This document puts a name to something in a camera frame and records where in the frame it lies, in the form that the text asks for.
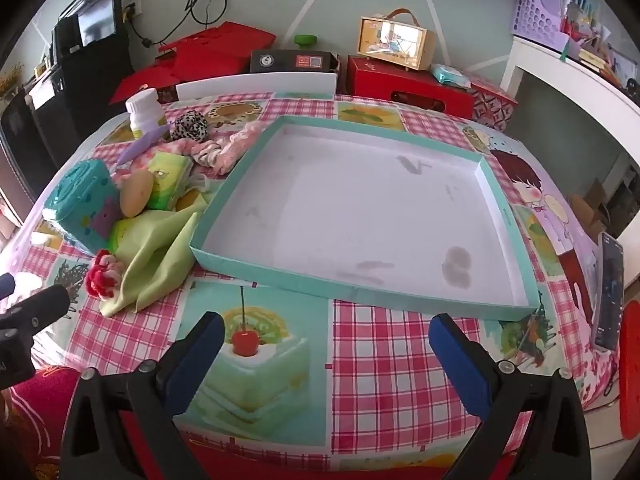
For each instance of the black flat box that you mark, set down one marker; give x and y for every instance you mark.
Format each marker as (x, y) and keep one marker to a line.
(285, 61)

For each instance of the leopard print scrunchie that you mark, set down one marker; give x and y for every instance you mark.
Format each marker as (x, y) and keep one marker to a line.
(190, 125)

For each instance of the brown cardboard box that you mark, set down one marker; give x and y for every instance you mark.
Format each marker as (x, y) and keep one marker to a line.
(587, 210)

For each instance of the smartphone on stand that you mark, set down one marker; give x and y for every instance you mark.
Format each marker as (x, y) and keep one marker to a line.
(607, 290)

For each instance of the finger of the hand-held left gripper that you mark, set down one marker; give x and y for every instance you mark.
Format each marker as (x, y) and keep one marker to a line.
(47, 305)
(5, 286)

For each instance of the small black monitor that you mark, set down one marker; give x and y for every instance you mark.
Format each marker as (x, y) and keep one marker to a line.
(92, 20)

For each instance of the red yarn doll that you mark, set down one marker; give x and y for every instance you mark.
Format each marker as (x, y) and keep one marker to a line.
(100, 275)

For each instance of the purple snack packet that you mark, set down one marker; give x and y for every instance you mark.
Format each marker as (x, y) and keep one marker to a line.
(140, 145)

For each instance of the green tissue pack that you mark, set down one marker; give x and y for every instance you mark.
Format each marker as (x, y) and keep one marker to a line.
(167, 180)
(119, 235)

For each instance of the purple perforated basket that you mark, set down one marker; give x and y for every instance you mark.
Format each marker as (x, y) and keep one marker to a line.
(537, 10)

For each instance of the black cabinet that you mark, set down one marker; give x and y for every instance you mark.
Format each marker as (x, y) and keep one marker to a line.
(90, 90)

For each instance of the yellow dried flowers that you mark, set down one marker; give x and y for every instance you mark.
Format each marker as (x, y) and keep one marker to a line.
(10, 80)

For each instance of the green dumbbell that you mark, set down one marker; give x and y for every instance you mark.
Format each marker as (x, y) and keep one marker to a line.
(305, 40)

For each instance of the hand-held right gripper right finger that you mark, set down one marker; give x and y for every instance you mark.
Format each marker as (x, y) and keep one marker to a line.
(460, 360)

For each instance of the teal shallow cardboard box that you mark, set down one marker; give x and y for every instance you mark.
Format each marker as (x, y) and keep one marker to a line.
(350, 200)

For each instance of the wall power outlet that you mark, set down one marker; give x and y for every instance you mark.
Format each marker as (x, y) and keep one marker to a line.
(132, 10)

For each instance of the white plastic bottle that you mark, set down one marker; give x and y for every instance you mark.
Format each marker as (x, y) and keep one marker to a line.
(145, 115)

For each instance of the light green cloth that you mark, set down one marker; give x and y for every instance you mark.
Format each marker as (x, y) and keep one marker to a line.
(150, 260)

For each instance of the pink white fluffy cloth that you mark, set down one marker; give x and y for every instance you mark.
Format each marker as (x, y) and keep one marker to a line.
(235, 147)

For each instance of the printed checkered tablecloth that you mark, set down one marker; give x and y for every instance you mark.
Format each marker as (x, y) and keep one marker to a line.
(390, 360)

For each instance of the white chair back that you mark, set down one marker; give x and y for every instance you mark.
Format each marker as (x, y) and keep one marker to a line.
(250, 84)

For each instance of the white desk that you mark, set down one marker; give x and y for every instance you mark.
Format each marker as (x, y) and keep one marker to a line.
(575, 85)

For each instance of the red gift box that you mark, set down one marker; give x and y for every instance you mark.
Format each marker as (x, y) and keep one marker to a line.
(380, 85)

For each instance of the blue wet wipes pack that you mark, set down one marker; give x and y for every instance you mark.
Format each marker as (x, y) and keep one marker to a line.
(450, 75)

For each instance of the red plastic stool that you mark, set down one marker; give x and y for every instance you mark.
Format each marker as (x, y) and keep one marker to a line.
(631, 370)

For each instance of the red patterned box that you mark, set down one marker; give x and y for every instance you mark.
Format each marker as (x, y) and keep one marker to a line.
(492, 107)

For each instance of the red patterned clothing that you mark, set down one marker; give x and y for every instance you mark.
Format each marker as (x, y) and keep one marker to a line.
(45, 410)

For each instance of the teal patterned pouch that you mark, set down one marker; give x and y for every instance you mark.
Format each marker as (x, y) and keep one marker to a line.
(80, 200)

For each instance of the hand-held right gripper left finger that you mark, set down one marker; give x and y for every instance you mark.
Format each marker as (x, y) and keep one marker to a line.
(195, 360)

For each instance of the pile of books and stationery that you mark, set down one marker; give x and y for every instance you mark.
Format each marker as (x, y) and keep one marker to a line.
(600, 35)

